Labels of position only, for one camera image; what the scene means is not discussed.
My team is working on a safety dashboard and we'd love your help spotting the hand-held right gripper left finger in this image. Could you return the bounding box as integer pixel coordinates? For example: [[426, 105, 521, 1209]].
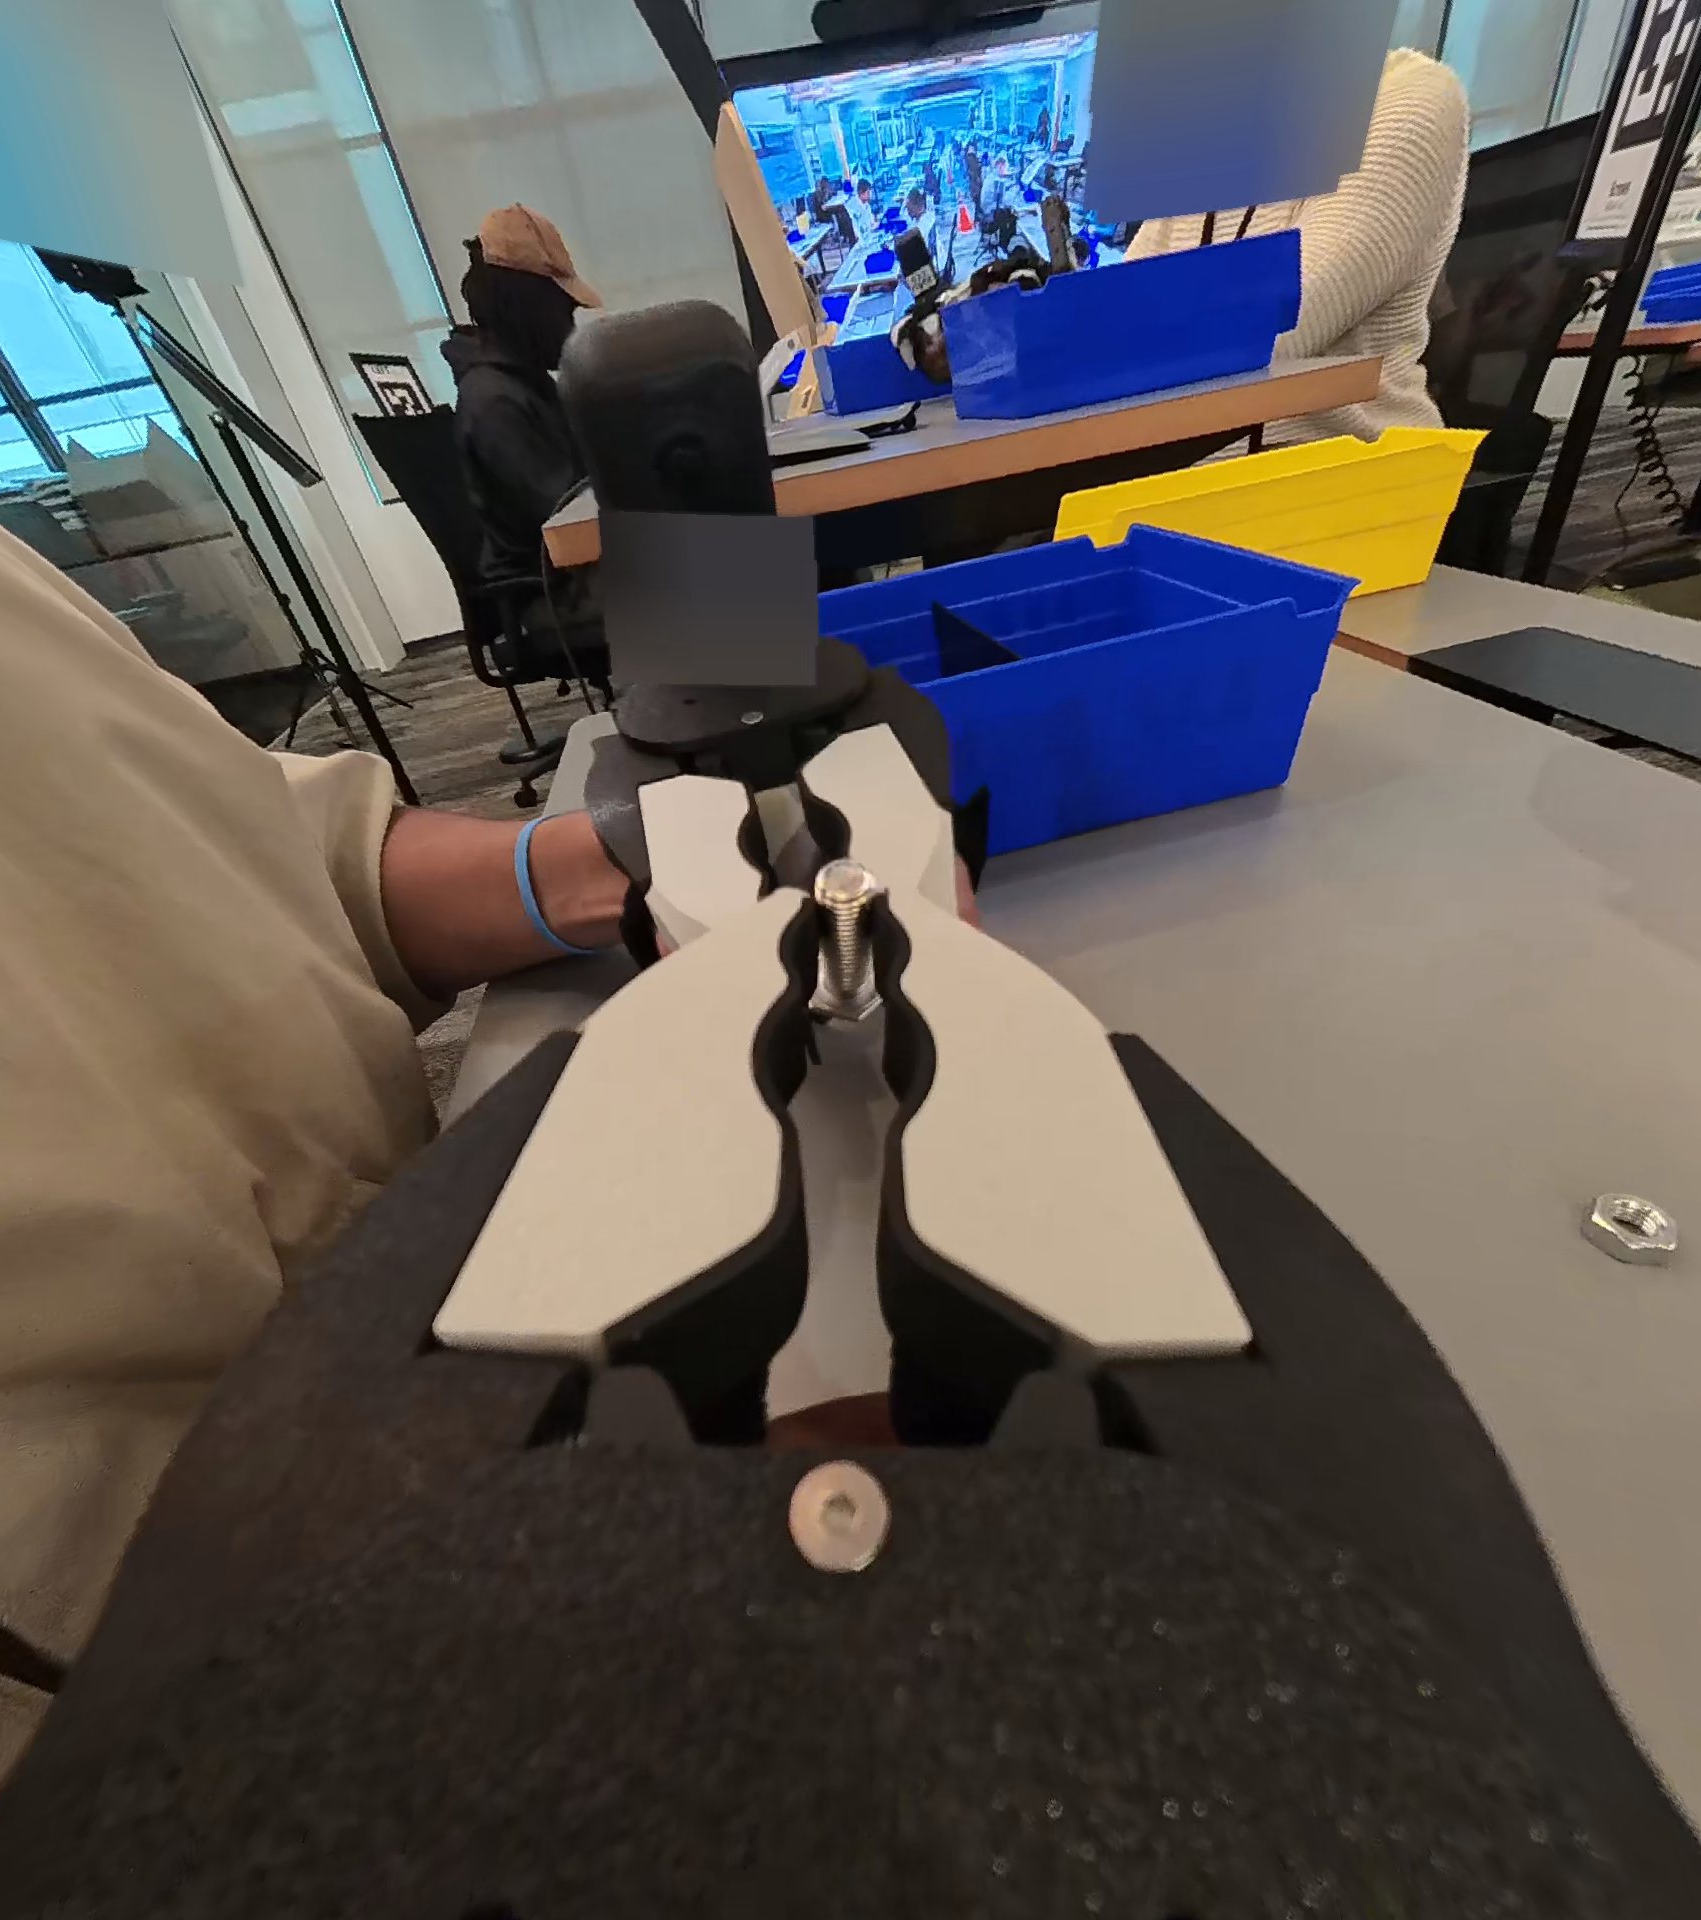
[[428, 888, 809, 1451]]

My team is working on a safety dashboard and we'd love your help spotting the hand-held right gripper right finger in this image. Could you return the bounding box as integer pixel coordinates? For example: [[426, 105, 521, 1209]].
[[877, 899, 1258, 1451]]

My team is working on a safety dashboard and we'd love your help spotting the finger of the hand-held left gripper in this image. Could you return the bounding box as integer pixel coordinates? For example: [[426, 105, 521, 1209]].
[[794, 722, 963, 926], [633, 772, 799, 961]]

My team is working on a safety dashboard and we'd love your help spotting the steel hex bolt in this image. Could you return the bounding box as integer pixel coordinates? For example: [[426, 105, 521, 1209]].
[[801, 856, 887, 1024]]

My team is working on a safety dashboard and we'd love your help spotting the blue divided storage bin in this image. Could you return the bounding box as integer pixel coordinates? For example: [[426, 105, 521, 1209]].
[[815, 526, 1358, 856]]

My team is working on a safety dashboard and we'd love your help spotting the steel hex nut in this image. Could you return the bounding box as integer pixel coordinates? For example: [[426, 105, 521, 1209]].
[[1579, 1190, 1681, 1270]]

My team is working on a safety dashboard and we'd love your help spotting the person's left forearm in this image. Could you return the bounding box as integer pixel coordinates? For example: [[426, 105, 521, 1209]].
[[376, 803, 553, 991]]

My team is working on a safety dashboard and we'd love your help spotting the person's left hand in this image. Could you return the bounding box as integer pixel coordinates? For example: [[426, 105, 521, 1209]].
[[554, 840, 640, 964]]

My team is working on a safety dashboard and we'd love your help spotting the blue wristband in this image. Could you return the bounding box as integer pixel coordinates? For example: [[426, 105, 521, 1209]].
[[509, 814, 609, 961]]

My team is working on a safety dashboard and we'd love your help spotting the black office chair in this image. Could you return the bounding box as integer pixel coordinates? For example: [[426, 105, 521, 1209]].
[[353, 403, 609, 814], [1432, 120, 1619, 572]]

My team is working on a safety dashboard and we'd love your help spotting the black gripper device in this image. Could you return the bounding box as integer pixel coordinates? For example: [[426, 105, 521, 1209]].
[[891, 227, 1091, 377]]

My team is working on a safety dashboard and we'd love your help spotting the yellow storage bin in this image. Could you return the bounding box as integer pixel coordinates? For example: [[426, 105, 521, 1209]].
[[1053, 430, 1488, 592]]

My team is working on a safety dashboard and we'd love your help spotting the long blue storage bin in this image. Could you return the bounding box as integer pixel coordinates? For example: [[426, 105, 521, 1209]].
[[938, 227, 1305, 423]]

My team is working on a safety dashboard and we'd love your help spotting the black tripod light stand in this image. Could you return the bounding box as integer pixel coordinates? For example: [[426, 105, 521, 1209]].
[[31, 247, 426, 807]]

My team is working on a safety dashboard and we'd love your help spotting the grey wood-edged table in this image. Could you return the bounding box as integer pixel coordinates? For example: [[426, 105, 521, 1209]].
[[1331, 561, 1701, 820]]

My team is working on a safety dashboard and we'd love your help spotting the black diagonal beam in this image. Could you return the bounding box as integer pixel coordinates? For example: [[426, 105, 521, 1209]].
[[630, 0, 730, 105]]

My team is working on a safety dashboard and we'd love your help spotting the black video bar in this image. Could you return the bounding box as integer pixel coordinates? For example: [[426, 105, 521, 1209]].
[[813, 0, 1053, 38]]

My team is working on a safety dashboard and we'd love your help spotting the black table panel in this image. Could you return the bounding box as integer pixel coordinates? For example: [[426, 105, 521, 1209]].
[[1409, 626, 1701, 820]]

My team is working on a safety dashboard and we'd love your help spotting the tall marker sign stand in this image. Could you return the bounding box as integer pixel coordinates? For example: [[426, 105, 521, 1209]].
[[1527, 0, 1701, 585]]

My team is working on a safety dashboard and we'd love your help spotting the wall television screen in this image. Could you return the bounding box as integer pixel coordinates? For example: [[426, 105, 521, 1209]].
[[722, 32, 1106, 326]]

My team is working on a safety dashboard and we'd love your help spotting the black coiled cable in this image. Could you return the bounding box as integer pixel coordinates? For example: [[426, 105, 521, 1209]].
[[1620, 353, 1689, 528]]

